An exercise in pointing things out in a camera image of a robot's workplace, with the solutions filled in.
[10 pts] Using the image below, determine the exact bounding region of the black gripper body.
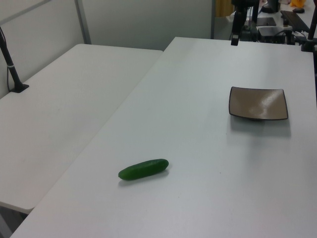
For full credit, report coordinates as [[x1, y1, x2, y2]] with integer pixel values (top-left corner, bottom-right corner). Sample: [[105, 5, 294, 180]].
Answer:
[[231, 0, 260, 12]]

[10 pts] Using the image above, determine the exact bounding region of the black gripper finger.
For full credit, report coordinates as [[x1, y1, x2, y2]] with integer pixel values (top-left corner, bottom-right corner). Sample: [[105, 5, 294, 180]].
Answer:
[[249, 5, 260, 42], [230, 10, 249, 47]]

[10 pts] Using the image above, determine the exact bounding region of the green cucumber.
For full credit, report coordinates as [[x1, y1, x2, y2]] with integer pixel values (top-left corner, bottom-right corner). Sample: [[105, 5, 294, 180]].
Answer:
[[118, 158, 170, 181]]

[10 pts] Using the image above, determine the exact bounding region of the square brown ceramic plate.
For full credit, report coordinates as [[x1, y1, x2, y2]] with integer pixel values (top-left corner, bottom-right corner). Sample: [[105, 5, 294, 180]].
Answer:
[[228, 86, 290, 121]]

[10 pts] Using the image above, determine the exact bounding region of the black electronics box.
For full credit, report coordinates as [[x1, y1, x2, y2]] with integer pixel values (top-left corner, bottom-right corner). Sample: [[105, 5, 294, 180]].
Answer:
[[257, 26, 289, 44]]

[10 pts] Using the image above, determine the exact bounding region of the black keyboard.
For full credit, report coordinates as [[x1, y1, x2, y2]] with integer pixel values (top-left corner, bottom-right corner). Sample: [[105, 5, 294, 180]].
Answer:
[[280, 10, 310, 32]]

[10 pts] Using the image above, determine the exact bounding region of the black clamped camera stand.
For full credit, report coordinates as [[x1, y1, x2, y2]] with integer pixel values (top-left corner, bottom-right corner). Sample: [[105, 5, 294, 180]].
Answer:
[[300, 19, 317, 53]]

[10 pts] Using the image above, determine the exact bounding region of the aluminium partition post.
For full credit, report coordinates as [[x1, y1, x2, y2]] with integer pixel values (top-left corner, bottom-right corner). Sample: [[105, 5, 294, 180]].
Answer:
[[74, 0, 92, 45]]

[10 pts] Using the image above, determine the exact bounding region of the black camera stand with band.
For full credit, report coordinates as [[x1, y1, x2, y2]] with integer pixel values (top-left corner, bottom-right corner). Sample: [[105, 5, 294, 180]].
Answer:
[[0, 26, 30, 94]]

